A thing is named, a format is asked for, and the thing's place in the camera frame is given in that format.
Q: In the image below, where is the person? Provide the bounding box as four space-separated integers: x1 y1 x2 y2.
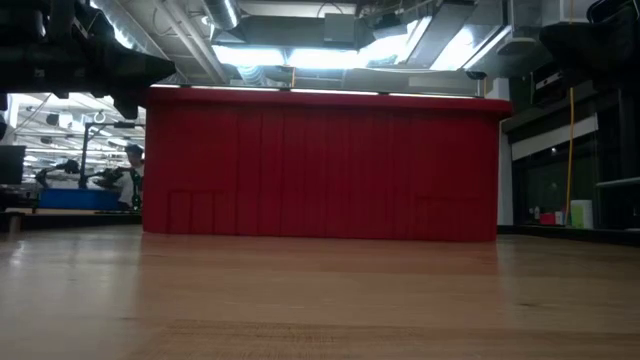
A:
117 144 146 209

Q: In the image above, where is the green and white box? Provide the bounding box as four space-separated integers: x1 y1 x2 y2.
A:
569 199 594 230

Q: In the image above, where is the red plastic bin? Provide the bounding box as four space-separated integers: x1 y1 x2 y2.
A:
142 85 514 244

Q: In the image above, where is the black computer monitor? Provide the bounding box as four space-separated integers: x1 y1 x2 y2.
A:
0 144 26 186

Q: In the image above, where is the blue storage bin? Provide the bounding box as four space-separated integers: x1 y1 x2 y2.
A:
38 188 121 211

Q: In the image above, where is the black metal stand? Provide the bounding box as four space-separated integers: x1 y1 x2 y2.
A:
79 121 146 191

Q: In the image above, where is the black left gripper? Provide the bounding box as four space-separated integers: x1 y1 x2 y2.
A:
29 0 177 120

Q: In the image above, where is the background wooden table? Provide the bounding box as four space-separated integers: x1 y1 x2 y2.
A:
0 207 144 232

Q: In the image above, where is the yellow cable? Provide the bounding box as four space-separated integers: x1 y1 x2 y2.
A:
564 87 576 226

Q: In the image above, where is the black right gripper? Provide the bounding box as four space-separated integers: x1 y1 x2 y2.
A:
538 0 640 77

